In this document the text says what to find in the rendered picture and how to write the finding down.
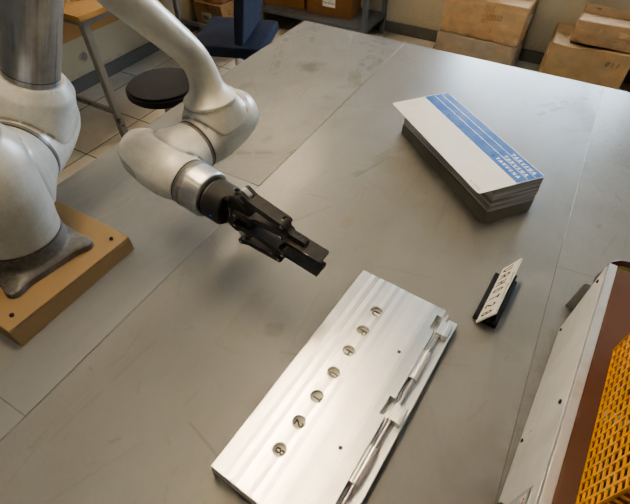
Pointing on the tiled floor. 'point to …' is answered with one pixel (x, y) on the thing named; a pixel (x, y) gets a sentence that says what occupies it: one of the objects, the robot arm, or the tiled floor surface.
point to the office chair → (238, 32)
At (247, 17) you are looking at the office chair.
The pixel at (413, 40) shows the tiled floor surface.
